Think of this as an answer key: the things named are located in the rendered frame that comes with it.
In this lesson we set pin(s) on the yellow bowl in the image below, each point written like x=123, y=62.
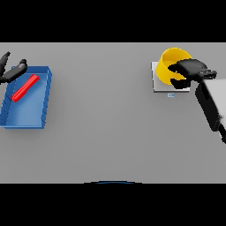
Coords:
x=166, y=66

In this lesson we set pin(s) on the dark robot left hand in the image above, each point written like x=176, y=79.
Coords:
x=11, y=73

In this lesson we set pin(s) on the red beaker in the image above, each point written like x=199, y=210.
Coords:
x=25, y=88

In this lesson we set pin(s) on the pale square measuring scale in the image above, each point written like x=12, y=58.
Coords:
x=164, y=86

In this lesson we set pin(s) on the blue tray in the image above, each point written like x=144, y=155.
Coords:
x=26, y=101

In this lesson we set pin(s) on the dark robot right hand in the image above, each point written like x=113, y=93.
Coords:
x=191, y=70

